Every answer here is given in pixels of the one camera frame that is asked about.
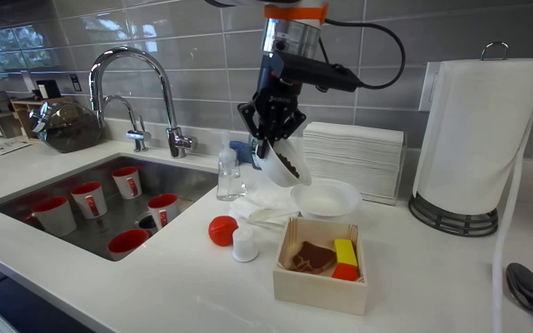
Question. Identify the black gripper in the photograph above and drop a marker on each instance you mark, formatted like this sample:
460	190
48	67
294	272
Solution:
275	83

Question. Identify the dark brown coffee beans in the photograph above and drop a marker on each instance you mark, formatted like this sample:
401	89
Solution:
288	165

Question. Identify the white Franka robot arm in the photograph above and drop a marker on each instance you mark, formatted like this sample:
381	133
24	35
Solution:
290	37

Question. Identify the blue sponge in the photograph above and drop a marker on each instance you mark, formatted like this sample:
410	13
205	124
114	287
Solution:
240	150

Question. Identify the white napkin stack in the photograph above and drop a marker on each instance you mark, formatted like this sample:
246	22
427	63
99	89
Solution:
351	153

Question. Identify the stainless steel sink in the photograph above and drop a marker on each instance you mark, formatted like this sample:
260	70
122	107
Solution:
179	178

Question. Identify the red toy tomato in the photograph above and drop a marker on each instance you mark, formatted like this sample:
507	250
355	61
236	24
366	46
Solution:
222	229

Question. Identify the small white cup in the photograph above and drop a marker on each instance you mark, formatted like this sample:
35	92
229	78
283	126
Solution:
244	246

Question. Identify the small chrome faucet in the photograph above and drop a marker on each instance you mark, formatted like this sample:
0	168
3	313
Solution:
136	131

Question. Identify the brown toy toast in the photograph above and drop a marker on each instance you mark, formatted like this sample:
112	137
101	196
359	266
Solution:
310	257

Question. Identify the red and white mug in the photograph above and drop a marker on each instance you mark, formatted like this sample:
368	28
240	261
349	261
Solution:
55	216
90	202
162	213
127	240
127	183

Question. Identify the yellow toy block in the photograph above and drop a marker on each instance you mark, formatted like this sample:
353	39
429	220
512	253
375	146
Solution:
344	252

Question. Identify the red toy block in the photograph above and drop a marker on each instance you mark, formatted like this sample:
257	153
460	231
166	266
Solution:
344	272

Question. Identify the light wooden box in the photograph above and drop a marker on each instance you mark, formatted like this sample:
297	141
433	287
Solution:
318	289

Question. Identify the tall chrome faucet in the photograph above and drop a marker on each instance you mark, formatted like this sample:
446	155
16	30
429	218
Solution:
96	67

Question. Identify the white paper towel roll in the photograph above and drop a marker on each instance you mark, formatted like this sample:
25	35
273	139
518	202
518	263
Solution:
475	135

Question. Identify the white label card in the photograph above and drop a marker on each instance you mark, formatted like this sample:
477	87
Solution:
7	146

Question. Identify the metal spoon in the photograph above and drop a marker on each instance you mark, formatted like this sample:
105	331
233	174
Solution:
527	289

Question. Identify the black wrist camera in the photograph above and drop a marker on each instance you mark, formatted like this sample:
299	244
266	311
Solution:
322	74

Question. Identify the wooden frame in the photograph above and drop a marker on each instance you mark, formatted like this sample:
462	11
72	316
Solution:
22	116

